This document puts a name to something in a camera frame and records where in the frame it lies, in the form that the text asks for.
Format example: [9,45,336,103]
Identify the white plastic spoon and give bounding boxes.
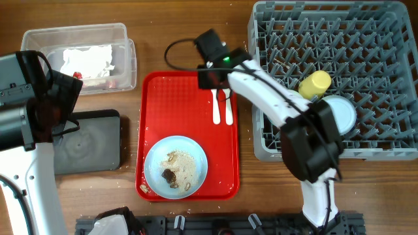
[223,89,233,125]

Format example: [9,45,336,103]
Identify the white plastic fork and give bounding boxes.
[211,89,221,125]

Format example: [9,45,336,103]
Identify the light blue plate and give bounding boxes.
[143,136,208,200]

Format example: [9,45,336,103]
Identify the yellow plastic cup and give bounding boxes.
[298,70,331,100]

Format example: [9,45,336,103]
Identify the white napkin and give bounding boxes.
[60,45,115,78]

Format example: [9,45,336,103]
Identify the light blue bowl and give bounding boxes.
[323,95,357,135]

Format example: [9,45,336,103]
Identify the mint green bowl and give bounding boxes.
[288,89,303,98]

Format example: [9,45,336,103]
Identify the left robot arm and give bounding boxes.
[1,50,83,234]

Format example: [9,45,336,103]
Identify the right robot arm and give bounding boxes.
[199,48,344,234]

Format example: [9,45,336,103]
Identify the grey dishwasher rack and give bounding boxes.
[248,1,417,161]

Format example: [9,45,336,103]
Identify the red serving tray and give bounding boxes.
[135,71,240,202]

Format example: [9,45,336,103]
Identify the dark food scrap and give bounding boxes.
[161,168,176,184]

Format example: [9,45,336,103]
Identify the clear plastic bin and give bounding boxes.
[21,23,137,95]

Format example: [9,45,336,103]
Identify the small food crumb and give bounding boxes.
[140,184,149,193]

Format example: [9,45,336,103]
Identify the black tray bin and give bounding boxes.
[54,109,121,175]

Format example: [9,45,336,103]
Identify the right black cable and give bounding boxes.
[163,38,342,229]

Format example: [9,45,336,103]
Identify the black cable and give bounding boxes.
[32,50,81,138]
[163,38,342,229]

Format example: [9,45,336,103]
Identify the left black cable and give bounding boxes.
[32,50,81,138]

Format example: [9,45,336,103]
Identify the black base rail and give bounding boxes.
[74,213,365,235]

